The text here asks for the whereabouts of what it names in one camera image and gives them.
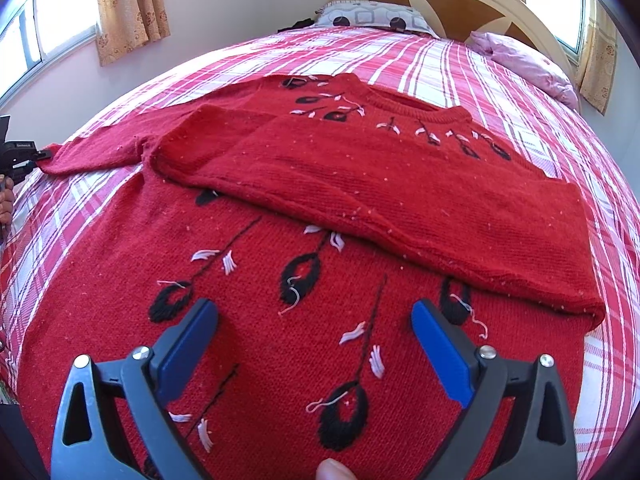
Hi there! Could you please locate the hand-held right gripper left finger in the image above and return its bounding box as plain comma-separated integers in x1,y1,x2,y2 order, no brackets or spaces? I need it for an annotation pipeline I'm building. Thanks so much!
50,298,220,480

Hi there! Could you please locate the person's right hand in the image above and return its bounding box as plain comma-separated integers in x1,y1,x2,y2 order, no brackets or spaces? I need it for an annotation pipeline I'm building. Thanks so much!
315,457,355,480

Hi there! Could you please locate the person's left hand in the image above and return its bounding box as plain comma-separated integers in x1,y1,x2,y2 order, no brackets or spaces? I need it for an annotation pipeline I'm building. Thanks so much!
0,175,16,230

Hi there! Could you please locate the pink pillow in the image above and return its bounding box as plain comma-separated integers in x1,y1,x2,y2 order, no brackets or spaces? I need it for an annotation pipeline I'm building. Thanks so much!
470,31,581,111

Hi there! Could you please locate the red plaid bedspread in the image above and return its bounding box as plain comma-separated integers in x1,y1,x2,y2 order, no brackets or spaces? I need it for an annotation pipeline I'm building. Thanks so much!
0,25,640,480

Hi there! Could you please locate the grey patterned pillow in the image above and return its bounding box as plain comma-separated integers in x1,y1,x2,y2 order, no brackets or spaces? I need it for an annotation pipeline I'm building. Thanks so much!
306,1,441,38

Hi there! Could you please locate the red knitted sweater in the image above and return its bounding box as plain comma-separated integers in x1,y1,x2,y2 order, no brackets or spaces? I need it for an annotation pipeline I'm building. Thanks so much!
15,72,608,480

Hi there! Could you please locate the window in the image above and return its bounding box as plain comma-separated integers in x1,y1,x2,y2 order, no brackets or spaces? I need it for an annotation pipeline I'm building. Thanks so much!
0,0,97,98
524,0,587,56

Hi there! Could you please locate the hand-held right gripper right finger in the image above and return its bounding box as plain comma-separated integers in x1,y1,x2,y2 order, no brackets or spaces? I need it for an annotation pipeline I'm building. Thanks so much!
410,298,580,480

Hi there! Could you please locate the cream wooden headboard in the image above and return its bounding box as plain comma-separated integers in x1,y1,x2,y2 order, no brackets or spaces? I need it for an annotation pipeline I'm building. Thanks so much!
330,0,576,78

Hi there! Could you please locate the dark cloth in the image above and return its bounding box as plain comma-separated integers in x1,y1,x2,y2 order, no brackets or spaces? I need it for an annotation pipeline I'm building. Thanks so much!
277,17,318,32

